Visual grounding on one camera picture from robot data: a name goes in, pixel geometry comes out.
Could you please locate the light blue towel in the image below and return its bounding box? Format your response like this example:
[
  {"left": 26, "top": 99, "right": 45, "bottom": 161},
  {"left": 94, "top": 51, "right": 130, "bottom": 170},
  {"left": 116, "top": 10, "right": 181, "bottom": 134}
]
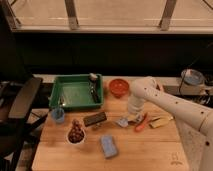
[{"left": 116, "top": 118, "right": 128, "bottom": 128}]

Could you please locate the blue cup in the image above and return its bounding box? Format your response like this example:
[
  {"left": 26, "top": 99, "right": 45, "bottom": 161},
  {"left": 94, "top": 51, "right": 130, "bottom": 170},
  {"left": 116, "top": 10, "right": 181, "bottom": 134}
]
[{"left": 51, "top": 107, "right": 65, "bottom": 123}]

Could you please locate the blue sponge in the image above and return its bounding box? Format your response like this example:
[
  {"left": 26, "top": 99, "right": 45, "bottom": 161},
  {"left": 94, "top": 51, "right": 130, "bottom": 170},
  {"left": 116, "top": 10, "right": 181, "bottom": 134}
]
[{"left": 100, "top": 135, "right": 118, "bottom": 158}]

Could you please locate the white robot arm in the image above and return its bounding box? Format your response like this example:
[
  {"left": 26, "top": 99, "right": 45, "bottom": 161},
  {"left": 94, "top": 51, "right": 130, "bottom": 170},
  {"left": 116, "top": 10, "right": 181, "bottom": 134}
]
[{"left": 127, "top": 76, "right": 213, "bottom": 171}]

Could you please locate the dark brown block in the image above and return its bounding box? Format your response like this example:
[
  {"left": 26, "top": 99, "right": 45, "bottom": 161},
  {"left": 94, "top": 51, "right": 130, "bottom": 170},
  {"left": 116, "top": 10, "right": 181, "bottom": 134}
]
[{"left": 83, "top": 112, "right": 107, "bottom": 127}]

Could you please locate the orange carrot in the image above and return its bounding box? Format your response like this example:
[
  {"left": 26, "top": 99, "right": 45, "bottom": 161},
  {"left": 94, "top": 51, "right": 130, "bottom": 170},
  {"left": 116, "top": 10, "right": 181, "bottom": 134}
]
[{"left": 134, "top": 113, "right": 148, "bottom": 132}]

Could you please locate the orange bowl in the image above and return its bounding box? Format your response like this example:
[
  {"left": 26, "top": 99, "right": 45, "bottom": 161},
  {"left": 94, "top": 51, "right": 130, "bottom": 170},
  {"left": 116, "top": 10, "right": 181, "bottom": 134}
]
[{"left": 109, "top": 79, "right": 129, "bottom": 98}]

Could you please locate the green plastic bin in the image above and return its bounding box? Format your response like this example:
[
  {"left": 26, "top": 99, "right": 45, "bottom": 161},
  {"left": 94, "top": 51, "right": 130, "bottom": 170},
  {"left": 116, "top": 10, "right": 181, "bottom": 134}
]
[{"left": 49, "top": 74, "right": 104, "bottom": 110}]

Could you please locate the dish brush in bin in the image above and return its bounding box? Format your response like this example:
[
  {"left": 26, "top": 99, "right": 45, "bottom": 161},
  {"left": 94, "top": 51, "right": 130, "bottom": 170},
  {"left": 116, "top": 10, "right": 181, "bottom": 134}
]
[{"left": 89, "top": 73, "right": 99, "bottom": 103}]

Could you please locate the black chair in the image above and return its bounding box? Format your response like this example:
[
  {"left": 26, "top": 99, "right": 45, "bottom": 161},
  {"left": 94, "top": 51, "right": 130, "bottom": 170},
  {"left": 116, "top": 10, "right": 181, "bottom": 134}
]
[{"left": 0, "top": 77, "right": 47, "bottom": 171}]

